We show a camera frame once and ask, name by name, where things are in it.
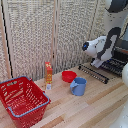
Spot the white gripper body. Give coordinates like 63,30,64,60
90,57,106,69

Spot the red bowl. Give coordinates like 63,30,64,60
61,70,78,84

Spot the black toaster oven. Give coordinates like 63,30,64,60
99,37,128,78

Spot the black dish rack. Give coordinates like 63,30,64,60
77,64,110,85

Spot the blue mug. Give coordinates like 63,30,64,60
69,77,88,97

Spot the orange carton box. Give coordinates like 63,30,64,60
44,61,54,85

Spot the red plastic shopping basket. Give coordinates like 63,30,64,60
0,75,51,128

